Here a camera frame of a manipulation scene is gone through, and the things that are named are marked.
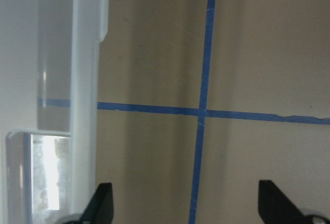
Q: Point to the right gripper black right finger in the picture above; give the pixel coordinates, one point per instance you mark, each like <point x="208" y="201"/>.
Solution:
<point x="275" y="207"/>

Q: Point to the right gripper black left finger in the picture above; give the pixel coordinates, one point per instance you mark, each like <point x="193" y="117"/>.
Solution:
<point x="100" y="209"/>

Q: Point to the clear plastic box lid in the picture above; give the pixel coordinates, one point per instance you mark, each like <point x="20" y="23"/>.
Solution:
<point x="49" y="72"/>

